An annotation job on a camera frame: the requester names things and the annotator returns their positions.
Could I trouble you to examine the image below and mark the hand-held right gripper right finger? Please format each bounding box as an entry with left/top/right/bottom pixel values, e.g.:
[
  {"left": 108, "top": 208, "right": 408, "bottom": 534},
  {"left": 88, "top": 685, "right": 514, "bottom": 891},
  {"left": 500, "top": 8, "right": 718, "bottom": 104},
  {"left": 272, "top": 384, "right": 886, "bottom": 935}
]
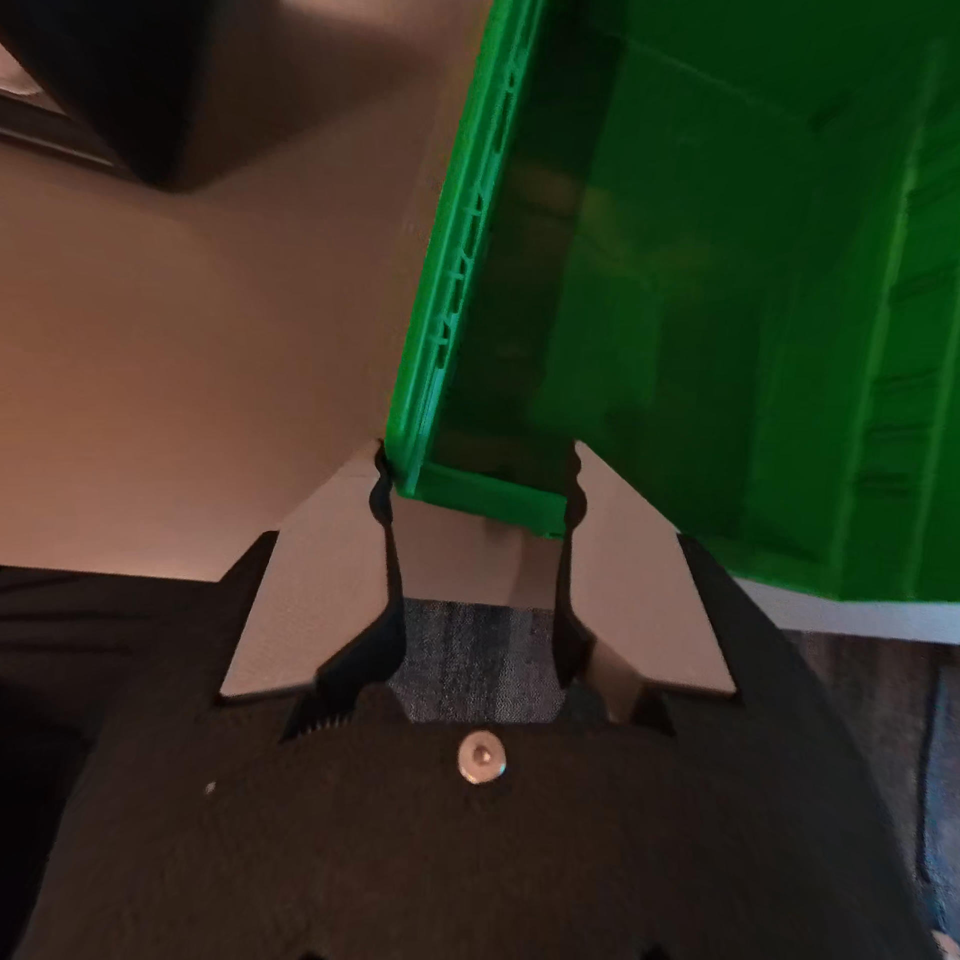
[{"left": 552, "top": 440, "right": 738, "bottom": 721}]

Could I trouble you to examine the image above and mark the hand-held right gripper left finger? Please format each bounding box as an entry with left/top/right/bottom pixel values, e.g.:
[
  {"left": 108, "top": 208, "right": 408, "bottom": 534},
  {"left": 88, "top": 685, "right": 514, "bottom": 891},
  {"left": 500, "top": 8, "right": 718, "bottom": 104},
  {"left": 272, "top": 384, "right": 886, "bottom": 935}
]
[{"left": 217, "top": 440, "right": 410, "bottom": 699}]

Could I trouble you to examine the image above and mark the green plastic bin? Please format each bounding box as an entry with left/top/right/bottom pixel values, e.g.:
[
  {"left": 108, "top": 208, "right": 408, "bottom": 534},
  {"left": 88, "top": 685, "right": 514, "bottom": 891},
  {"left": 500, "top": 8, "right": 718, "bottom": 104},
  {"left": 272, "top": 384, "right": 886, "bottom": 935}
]
[{"left": 385, "top": 0, "right": 960, "bottom": 606}]

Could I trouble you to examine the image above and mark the black drawer cabinet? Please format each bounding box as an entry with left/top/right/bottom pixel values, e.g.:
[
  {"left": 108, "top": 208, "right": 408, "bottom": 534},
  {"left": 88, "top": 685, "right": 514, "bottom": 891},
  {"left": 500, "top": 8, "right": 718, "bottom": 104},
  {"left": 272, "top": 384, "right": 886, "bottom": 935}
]
[{"left": 0, "top": 0, "right": 481, "bottom": 194}]

